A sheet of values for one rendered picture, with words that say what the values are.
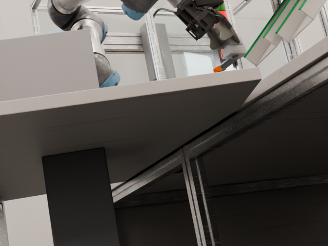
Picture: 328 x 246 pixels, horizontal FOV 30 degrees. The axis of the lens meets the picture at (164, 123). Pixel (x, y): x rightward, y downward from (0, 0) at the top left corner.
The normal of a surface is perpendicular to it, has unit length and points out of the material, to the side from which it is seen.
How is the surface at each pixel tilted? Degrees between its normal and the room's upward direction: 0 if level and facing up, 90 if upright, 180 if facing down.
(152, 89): 90
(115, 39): 90
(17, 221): 90
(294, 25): 90
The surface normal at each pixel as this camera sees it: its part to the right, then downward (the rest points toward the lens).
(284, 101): -0.89, 0.04
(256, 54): 0.26, -0.30
